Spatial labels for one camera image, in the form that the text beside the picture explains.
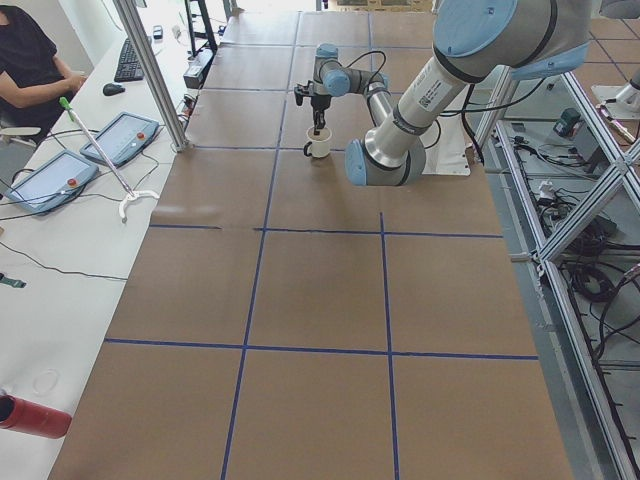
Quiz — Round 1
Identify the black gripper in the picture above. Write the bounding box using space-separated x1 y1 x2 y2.
311 95 329 135

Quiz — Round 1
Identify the white smiley face mug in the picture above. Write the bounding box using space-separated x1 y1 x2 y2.
303 127 332 159

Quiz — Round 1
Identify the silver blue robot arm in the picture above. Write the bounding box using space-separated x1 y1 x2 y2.
306 43 388 134
345 1 591 186

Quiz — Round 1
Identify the black box device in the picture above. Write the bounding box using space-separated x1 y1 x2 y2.
183 48 214 89

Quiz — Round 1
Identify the blue teach pendant far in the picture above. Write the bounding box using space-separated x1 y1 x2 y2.
95 112 159 167

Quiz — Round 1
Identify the blue teach pendant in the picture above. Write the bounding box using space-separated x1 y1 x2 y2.
5 150 98 215
95 112 159 167

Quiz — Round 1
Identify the black keyboard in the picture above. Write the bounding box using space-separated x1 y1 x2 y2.
114 39 144 83

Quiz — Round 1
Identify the white reacher grabber tool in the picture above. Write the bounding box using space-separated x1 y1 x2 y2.
59 97 159 223

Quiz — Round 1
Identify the black computer mouse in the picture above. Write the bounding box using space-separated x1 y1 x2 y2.
102 83 126 97

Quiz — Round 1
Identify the blue teach pendant near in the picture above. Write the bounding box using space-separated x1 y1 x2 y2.
5 150 98 215

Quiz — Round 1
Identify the person in black shirt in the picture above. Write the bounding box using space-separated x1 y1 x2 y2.
1 5 86 136

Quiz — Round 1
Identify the red water bottle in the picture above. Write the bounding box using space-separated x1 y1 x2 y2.
1 395 72 439

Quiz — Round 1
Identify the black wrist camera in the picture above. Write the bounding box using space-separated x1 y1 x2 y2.
294 82 314 106

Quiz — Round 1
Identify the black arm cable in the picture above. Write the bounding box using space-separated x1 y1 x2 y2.
344 49 387 81

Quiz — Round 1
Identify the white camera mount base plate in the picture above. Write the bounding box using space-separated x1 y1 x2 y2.
420 116 471 176

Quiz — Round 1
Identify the aluminium frame post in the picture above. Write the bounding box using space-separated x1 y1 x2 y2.
114 0 189 152

